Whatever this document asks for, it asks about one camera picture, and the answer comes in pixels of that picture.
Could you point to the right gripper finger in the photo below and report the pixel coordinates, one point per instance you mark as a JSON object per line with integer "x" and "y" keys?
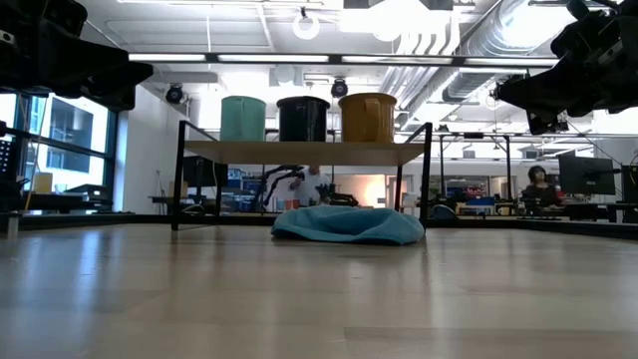
{"x": 544, "y": 124}
{"x": 543, "y": 95}

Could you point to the black ceiling camera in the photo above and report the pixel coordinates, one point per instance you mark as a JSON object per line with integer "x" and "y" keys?
{"x": 174, "y": 94}
{"x": 339, "y": 88}

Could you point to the wooden shelf black metal legs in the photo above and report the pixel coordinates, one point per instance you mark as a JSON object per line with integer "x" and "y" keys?
{"x": 304, "y": 153}

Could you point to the blue cloth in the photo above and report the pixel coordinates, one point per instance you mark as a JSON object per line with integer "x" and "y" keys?
{"x": 349, "y": 227}

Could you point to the dark background desk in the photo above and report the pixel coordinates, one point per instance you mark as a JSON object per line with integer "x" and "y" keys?
{"x": 65, "y": 199}

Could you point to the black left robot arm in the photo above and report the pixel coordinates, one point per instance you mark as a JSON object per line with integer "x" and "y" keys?
{"x": 9, "y": 192}

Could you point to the person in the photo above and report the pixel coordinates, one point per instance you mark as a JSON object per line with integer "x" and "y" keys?
{"x": 541, "y": 189}
{"x": 311, "y": 187}

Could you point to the black background robot arm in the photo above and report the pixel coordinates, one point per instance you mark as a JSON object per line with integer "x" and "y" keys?
{"x": 341, "y": 198}
{"x": 276, "y": 177}

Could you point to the mint green mug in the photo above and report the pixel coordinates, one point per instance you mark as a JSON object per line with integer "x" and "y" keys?
{"x": 243, "y": 119}

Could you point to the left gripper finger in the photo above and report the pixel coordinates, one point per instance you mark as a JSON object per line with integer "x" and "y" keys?
{"x": 119, "y": 101}
{"x": 119, "y": 77}

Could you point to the black metal table frame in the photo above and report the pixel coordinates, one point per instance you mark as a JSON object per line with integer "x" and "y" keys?
{"x": 99, "y": 220}

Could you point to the round white ceiling lamp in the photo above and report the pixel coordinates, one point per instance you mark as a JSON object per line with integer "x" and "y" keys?
{"x": 306, "y": 26}

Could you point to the glossy black mug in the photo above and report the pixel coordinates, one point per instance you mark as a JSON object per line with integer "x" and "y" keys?
{"x": 303, "y": 120}

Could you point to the black overhead light bar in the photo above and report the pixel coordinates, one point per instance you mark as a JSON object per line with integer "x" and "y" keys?
{"x": 212, "y": 58}

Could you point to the yellow box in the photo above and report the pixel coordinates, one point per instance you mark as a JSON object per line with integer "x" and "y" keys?
{"x": 43, "y": 182}

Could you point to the silver ventilation duct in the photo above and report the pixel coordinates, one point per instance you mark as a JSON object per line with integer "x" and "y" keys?
{"x": 493, "y": 45}

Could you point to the dark background monitor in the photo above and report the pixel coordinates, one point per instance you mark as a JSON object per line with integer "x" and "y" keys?
{"x": 202, "y": 172}
{"x": 587, "y": 175}

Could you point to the yellow speckled mug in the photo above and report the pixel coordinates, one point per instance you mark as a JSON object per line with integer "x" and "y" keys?
{"x": 366, "y": 119}

